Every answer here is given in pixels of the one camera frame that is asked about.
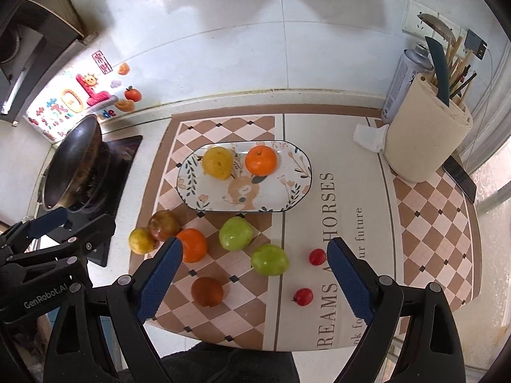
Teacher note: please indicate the white wall socket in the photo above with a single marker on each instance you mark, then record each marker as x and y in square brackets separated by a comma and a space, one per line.
[421, 21]

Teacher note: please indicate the black frying pan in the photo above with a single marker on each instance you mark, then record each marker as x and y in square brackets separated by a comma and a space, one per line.
[72, 163]

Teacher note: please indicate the red cherry tomato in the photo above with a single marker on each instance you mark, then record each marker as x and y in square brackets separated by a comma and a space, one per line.
[317, 257]
[303, 297]

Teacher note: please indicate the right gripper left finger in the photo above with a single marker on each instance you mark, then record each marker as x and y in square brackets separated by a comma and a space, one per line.
[78, 350]

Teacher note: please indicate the floral oval ceramic plate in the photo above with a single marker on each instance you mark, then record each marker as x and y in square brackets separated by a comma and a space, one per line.
[243, 191]

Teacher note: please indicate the large green apple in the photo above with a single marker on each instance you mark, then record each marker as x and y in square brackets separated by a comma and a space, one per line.
[269, 260]

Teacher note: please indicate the colourful wall stickers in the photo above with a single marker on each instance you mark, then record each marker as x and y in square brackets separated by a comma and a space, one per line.
[90, 84]

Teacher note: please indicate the metal ladle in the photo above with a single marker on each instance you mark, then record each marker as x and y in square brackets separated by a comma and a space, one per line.
[438, 26]

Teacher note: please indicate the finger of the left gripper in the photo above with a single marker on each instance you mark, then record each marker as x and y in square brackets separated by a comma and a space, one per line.
[22, 234]
[78, 244]

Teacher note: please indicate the white spray can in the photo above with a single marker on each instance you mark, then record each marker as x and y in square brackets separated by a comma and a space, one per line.
[410, 64]

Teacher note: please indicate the large bright orange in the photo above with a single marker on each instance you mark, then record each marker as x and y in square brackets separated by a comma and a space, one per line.
[261, 160]

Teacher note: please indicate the yellow lemon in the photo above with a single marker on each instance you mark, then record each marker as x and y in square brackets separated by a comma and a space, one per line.
[218, 163]
[141, 241]

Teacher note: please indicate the black range hood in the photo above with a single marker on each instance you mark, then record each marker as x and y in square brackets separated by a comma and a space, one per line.
[38, 37]

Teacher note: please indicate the dark rough orange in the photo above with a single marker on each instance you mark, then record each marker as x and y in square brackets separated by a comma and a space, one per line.
[207, 292]

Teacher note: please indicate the crumpled white tissue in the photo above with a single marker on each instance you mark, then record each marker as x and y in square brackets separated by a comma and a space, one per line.
[371, 138]

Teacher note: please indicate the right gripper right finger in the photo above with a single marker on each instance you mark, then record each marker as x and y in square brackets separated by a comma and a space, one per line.
[431, 351]

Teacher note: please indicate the black wall charger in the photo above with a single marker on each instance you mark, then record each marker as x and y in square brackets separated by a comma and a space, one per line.
[476, 44]

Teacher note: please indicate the small shiny tangerine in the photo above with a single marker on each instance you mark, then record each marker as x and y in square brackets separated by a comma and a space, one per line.
[194, 243]

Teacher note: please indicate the beige utensil holder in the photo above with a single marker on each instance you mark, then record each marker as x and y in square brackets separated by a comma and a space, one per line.
[424, 132]

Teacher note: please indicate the wooden chopsticks bundle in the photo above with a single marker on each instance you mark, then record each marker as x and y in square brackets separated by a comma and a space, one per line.
[458, 70]

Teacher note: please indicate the teal handled knife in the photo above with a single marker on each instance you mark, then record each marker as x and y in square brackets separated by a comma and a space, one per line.
[441, 69]

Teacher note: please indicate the checkered printed table mat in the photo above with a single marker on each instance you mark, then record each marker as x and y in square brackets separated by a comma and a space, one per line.
[414, 233]

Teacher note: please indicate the black smartphone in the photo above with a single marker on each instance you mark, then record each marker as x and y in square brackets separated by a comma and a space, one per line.
[461, 178]

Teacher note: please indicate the black gas stove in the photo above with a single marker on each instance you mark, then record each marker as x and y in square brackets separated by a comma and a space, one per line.
[104, 187]

